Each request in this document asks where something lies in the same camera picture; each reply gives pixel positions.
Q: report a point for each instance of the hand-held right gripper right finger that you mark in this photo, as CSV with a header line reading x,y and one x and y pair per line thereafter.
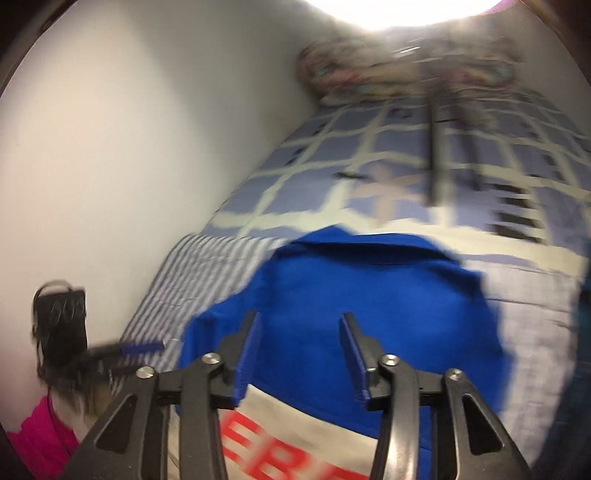
x,y
353,357

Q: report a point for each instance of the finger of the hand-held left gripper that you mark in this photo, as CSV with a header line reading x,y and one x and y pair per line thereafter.
x,y
122,370
138,347

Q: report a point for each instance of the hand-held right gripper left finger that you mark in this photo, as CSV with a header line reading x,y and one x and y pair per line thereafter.
x,y
247,353

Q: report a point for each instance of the beige and blue jacket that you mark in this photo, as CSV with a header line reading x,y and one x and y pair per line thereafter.
x,y
369,286

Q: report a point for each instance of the person's left forearm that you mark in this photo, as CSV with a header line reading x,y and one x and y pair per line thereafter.
x,y
39,438

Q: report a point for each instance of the blue striped bed sheet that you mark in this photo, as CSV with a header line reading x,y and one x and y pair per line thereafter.
x,y
194,277

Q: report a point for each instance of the blue checked blanket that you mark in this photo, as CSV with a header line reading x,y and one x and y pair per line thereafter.
x,y
323,152

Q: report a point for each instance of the floral pillow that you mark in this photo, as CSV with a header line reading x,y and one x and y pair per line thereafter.
x,y
351,74

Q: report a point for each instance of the bright light source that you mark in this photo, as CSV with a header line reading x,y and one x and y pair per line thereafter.
x,y
401,11

